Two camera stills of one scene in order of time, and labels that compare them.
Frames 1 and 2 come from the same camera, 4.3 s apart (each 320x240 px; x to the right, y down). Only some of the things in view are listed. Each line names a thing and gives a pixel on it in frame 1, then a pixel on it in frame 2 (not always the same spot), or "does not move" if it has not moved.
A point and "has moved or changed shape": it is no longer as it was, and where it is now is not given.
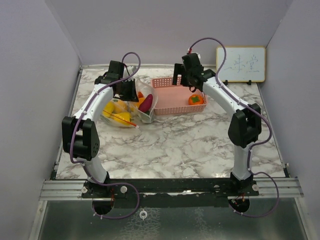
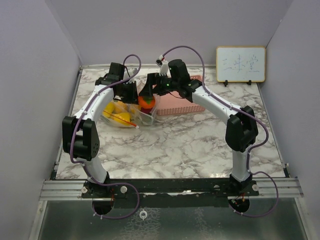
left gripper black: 132,96 does not move
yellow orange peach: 120,107 does not move
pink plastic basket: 174,99 does not move
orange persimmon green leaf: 195,99 has moved or changed shape
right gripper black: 178,70 -> 153,79
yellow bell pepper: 124,115 does not move
